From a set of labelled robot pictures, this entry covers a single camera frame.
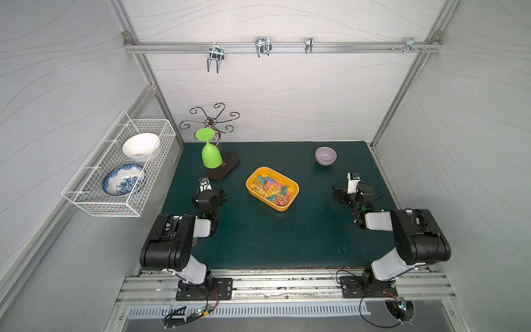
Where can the white ceramic bowl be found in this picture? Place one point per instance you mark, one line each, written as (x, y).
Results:
(140, 147)

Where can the double prong metal hook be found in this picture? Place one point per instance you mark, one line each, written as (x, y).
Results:
(216, 56)

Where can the aluminium crossbar rail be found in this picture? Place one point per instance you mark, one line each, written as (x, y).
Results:
(298, 47)

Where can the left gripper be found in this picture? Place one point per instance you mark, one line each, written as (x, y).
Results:
(209, 198)

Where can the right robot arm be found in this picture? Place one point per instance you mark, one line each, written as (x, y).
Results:
(418, 240)

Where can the purple ceramic bowl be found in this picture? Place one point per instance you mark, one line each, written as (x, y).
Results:
(325, 156)

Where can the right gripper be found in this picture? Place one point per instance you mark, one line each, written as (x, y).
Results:
(343, 195)

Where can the white wire basket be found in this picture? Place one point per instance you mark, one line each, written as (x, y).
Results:
(85, 189)

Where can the yellow plastic storage box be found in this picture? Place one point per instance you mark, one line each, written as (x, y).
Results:
(272, 188)

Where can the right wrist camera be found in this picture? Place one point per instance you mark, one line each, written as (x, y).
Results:
(353, 181)

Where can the green table mat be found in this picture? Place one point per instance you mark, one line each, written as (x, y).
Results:
(315, 232)

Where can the round circuit board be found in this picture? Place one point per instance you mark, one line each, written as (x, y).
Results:
(402, 310)

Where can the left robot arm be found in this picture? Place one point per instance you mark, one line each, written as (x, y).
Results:
(168, 246)

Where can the green plastic wine glass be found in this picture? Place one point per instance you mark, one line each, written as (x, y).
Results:
(210, 154)

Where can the blue patterned plate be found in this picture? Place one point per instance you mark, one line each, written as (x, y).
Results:
(123, 180)

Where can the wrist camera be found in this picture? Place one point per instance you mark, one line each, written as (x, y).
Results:
(204, 184)
(353, 181)

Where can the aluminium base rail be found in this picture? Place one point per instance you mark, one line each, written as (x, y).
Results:
(282, 285)

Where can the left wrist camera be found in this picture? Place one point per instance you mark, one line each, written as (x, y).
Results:
(204, 184)

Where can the black metal cup stand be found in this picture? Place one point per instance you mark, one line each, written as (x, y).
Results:
(221, 127)

